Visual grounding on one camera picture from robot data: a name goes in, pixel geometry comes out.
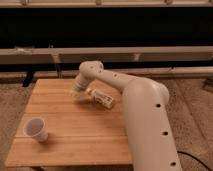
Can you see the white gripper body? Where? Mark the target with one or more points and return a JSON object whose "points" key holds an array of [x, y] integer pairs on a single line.
{"points": [[77, 95]]}

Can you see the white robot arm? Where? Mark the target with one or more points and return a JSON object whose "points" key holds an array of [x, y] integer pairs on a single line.
{"points": [[149, 133]]}

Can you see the clear plastic bottle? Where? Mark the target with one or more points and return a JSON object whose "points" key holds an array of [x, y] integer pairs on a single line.
{"points": [[100, 97]]}

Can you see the wooden board table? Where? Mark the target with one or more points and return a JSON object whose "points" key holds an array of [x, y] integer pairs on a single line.
{"points": [[83, 133]]}

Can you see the white paper cup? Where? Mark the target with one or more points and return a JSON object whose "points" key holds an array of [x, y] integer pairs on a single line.
{"points": [[36, 129]]}

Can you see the white metal rail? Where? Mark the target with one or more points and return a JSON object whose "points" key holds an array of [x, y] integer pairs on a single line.
{"points": [[20, 55]]}

